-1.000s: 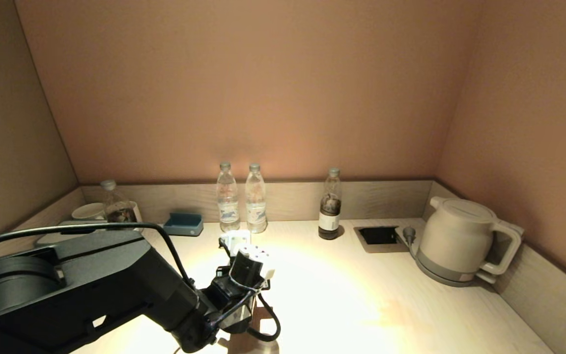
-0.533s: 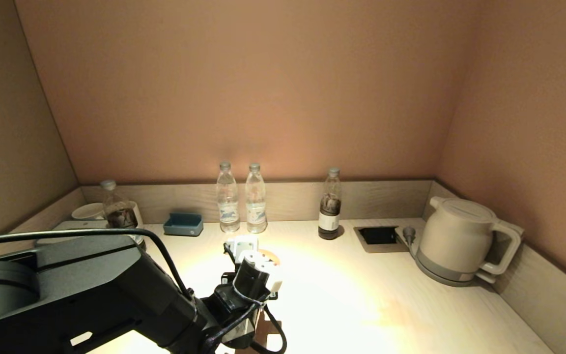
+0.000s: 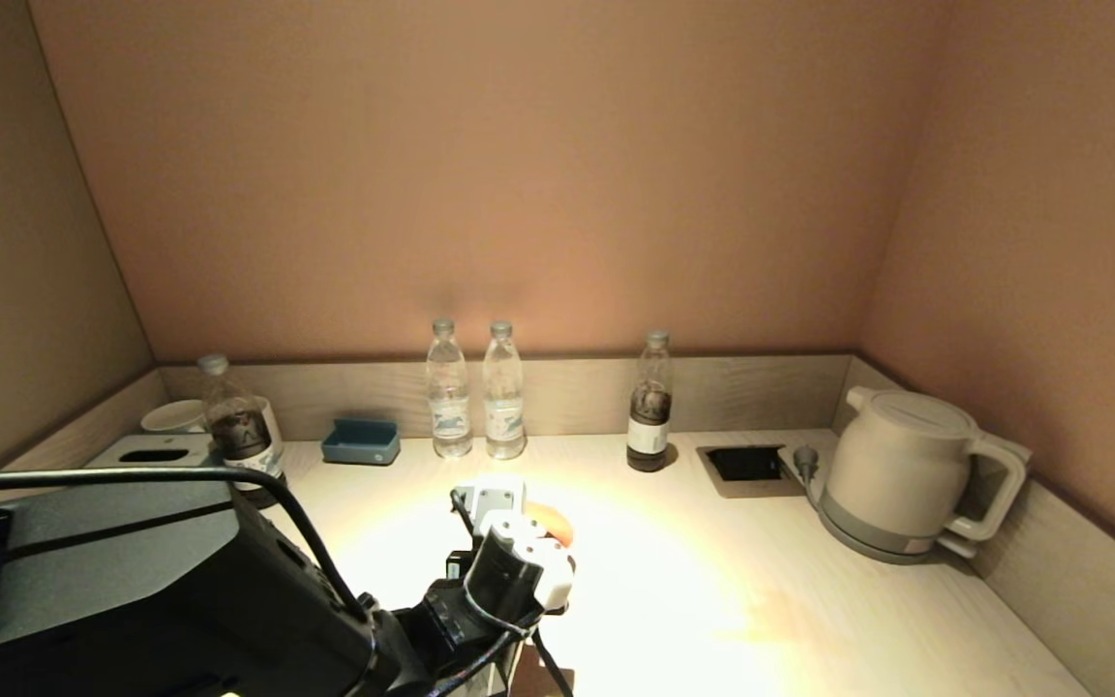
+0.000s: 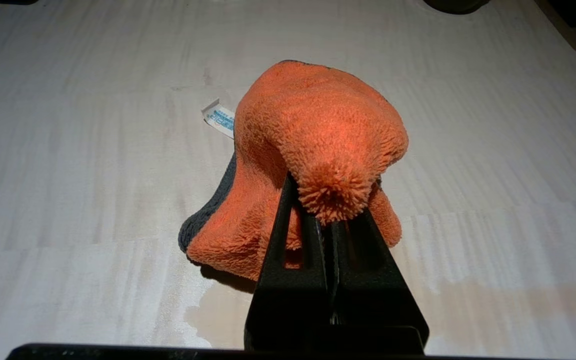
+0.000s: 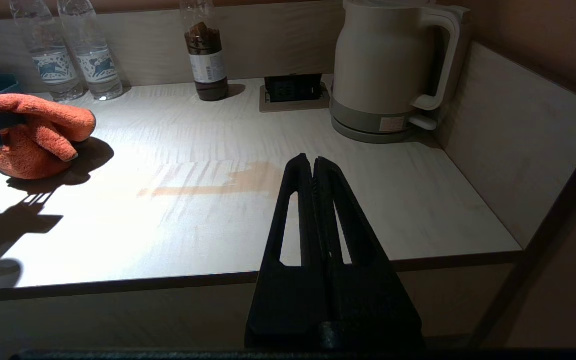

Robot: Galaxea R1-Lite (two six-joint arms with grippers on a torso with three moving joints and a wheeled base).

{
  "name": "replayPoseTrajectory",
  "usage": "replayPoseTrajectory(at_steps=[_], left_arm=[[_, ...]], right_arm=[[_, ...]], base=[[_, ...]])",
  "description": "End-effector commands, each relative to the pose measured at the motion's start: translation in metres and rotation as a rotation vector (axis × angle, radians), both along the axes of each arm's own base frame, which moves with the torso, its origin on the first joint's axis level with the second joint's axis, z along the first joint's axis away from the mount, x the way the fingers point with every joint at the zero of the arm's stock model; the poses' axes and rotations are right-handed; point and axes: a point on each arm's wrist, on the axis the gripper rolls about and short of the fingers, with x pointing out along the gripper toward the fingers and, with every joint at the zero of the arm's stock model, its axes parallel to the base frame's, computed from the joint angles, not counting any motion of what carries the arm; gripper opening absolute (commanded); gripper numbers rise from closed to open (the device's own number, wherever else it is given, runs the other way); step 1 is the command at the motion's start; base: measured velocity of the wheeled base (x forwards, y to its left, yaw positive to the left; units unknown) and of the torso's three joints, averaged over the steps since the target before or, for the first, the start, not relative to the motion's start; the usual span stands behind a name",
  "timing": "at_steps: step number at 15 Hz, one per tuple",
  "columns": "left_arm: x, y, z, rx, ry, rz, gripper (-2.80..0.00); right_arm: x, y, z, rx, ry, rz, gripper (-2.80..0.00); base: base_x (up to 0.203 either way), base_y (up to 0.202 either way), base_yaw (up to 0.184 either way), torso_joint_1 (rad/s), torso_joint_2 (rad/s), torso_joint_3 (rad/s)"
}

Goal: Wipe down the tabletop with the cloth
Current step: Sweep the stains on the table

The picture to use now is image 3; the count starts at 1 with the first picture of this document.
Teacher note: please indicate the dark drink bottle patterned label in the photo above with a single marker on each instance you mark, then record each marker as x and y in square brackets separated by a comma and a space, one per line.
[240, 431]

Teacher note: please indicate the grey kettle base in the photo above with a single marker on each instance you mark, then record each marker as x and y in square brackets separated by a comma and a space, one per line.
[858, 544]

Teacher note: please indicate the small blue tray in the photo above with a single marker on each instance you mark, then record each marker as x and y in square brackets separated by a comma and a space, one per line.
[362, 446]

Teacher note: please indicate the recessed black socket box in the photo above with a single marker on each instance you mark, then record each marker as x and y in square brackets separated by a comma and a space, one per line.
[746, 466]

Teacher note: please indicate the clear water bottle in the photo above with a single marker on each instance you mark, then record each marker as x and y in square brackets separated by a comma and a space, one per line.
[449, 407]
[504, 407]

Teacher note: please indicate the grey power plug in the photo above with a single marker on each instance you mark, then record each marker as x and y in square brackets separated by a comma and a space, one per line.
[804, 465]

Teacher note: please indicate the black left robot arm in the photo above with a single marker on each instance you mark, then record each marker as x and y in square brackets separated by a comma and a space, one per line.
[132, 600]

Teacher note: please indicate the white ceramic cup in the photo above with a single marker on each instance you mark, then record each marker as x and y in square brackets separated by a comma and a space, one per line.
[170, 416]
[273, 426]

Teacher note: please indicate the blue-grey tissue box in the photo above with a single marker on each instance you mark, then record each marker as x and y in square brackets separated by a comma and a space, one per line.
[103, 453]

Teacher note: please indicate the slim dark bottle white label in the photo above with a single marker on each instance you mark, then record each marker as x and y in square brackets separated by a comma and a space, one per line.
[650, 426]

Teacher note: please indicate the white electric kettle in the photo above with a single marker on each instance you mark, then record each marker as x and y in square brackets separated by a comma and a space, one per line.
[891, 465]

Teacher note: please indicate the orange microfibre cloth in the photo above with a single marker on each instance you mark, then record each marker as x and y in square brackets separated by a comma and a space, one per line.
[553, 523]

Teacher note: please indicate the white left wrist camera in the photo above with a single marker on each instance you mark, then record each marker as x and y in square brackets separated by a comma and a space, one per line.
[495, 501]

